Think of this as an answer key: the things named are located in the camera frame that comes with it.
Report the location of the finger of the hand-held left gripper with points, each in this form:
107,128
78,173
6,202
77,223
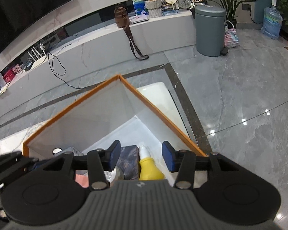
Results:
9,165

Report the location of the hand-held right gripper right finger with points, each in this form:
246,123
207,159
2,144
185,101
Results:
168,157

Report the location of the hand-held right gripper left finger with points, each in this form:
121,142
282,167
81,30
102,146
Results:
114,155

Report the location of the illustrated box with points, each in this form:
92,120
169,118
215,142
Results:
129,163

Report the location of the glitter compact mirror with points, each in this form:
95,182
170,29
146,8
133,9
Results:
116,175

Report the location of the yellow bottle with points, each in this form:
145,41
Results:
148,170

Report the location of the clear plastic crystal box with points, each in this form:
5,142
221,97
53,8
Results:
74,151

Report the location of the pink pump bottle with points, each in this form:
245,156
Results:
81,181

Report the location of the white round lid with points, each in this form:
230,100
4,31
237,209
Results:
57,151

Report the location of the orange storage box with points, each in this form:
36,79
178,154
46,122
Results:
74,124

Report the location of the brown shoulder bag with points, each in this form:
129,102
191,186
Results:
121,16

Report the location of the red box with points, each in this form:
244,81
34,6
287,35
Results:
8,76

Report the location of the pink printed box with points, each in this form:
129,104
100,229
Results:
17,70

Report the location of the white router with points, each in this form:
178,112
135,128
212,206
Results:
37,61

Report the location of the marble tv console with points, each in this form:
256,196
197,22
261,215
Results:
98,45

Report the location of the grey pedal trash can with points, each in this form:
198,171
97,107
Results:
210,31

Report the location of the pastel woven bag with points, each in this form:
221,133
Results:
231,37

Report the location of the pink laptop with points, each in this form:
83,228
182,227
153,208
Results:
139,19

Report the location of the woven grey basket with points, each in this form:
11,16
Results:
153,4
156,12

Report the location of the black television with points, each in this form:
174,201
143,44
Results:
26,12

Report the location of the green potted plant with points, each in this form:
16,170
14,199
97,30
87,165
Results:
226,2

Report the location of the blue water jug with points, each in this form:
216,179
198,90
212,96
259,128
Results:
271,24

